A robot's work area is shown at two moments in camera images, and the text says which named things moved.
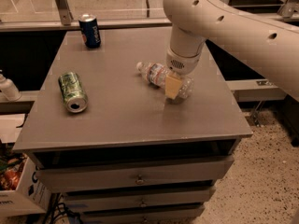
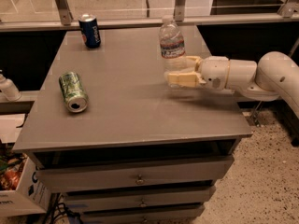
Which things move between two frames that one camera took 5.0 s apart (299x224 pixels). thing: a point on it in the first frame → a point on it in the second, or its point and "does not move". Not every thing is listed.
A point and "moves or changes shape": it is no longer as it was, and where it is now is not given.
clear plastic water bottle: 157,74 moves or changes shape
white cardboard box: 27,198 does not move
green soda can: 72,91 does not move
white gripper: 181,63 → 214,72
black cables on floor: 56,209 does not move
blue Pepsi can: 90,31 does not move
